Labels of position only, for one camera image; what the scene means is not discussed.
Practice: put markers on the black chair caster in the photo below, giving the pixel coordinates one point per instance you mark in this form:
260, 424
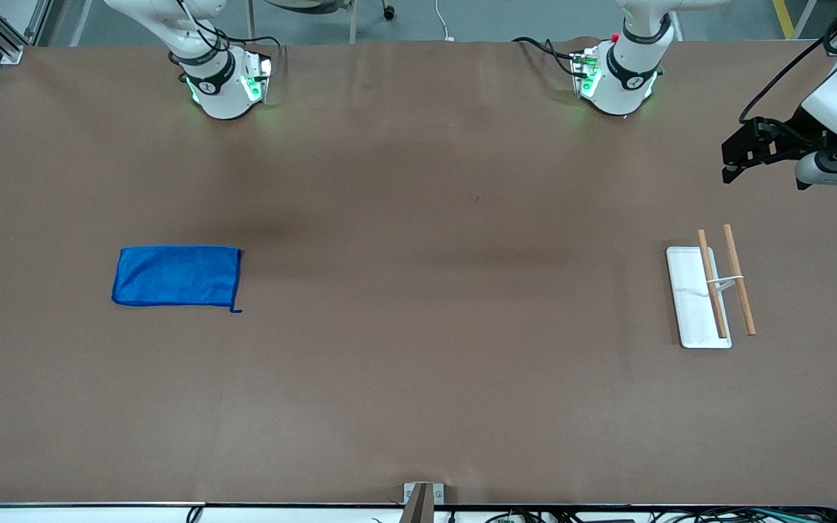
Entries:
388, 11

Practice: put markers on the white rack with wooden rods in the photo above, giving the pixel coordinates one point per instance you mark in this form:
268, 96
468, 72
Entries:
691, 305

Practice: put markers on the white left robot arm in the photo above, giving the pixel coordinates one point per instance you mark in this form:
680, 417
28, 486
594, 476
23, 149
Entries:
622, 87

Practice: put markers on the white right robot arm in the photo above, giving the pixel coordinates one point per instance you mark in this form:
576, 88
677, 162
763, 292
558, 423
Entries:
222, 94

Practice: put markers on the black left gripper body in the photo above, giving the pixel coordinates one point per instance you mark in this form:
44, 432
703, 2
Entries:
789, 139

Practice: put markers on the blue microfibre towel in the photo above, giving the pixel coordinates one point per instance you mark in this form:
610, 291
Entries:
171, 276

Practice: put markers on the beige chair leg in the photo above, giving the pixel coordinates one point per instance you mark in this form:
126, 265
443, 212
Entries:
354, 22

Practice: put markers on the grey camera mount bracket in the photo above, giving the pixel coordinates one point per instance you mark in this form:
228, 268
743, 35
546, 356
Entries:
423, 501

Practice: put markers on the brown table cover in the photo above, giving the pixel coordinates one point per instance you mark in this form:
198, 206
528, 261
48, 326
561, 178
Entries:
418, 378

